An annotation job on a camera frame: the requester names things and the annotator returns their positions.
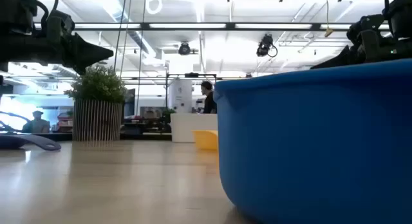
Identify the black metal rack frame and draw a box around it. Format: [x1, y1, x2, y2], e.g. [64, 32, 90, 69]
[165, 72, 218, 114]

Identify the black curved hose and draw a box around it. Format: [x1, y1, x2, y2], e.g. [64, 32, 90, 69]
[0, 110, 32, 133]

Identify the blue plastic measuring cup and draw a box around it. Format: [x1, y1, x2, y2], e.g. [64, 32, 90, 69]
[213, 59, 412, 224]

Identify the white cylindrical tank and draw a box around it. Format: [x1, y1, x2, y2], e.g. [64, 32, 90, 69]
[168, 79, 193, 114]

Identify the yellow plastic measuring cup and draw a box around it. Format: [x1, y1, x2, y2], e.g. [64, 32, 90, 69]
[192, 129, 219, 151]

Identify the person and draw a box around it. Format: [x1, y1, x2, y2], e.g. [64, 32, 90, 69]
[21, 110, 51, 134]
[201, 80, 218, 115]

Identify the black led light bar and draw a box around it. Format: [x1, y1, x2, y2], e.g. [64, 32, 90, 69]
[33, 21, 392, 32]

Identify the black aluminium table frame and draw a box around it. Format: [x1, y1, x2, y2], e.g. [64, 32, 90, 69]
[0, 132, 218, 143]

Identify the white hanging ring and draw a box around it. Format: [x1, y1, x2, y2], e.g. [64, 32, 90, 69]
[145, 0, 164, 15]

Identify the small purple measuring cup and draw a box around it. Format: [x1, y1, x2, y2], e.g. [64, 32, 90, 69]
[0, 133, 62, 151]

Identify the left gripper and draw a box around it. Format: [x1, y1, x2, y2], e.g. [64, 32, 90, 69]
[0, 10, 114, 75]

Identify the thin hanging cable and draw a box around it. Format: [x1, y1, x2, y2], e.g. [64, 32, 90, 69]
[113, 0, 128, 73]
[120, 0, 133, 79]
[136, 0, 148, 115]

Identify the white plastic basket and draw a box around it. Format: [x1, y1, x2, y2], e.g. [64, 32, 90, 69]
[170, 113, 219, 143]

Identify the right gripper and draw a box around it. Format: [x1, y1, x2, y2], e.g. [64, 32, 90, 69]
[310, 14, 412, 70]

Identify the green plant in striped pot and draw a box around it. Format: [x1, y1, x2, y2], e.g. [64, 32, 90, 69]
[63, 64, 128, 142]

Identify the yellow hanging connector cable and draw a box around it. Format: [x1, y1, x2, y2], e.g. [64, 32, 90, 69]
[324, 0, 334, 37]

